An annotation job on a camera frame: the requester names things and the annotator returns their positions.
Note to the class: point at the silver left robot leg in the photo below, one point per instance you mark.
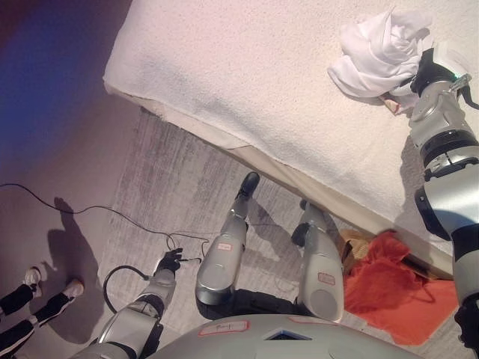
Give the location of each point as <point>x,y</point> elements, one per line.
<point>224,254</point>

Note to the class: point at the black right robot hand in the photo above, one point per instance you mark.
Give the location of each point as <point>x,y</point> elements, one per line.
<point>430,71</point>

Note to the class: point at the silver robot leg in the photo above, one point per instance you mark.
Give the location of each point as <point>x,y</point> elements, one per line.
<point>322,269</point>
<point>224,254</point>

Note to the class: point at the black trousered person leg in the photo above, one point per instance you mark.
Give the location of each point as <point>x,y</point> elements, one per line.
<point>15,299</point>
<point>37,321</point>

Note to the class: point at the silver robot torso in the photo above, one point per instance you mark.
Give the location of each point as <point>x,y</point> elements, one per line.
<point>262,340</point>

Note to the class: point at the white bed mattress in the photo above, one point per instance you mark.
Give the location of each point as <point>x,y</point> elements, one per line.
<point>243,75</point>

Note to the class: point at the white garment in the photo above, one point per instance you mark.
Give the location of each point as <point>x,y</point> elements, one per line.
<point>374,56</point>

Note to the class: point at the white sneaker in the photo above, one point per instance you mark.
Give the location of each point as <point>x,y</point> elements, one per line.
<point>73,288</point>
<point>33,276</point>

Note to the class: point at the grey streaked rug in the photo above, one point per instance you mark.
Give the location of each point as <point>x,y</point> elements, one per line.
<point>168,179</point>

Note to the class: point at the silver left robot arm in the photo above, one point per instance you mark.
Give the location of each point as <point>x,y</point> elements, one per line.
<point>142,310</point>

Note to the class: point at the silver right robot leg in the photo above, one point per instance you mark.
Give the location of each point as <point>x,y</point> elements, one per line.
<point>322,269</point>

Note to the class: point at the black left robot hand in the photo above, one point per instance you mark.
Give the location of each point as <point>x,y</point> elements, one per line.
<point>170,261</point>

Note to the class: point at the woven tan basket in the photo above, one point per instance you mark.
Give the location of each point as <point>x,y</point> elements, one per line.
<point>355,243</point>

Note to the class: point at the orange t-shirt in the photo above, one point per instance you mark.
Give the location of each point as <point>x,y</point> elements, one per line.
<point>389,291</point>

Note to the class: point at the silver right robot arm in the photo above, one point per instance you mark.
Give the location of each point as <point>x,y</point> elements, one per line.
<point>445,157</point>

